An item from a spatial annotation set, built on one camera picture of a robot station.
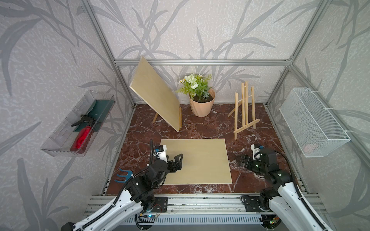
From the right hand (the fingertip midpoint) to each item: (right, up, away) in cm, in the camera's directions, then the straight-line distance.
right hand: (239, 158), depth 82 cm
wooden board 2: (-19, -5, +10) cm, 22 cm away
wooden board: (-53, +42, +3) cm, 67 cm away
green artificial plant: (-24, +44, +10) cm, 51 cm away
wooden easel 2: (+6, +28, +10) cm, 31 cm away
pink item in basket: (+32, +8, -10) cm, 34 cm away
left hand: (-35, +2, -5) cm, 35 cm away
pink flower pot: (-19, +29, +23) cm, 42 cm away
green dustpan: (-76, +26, -8) cm, 81 cm away
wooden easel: (-36, +23, +24) cm, 49 cm away
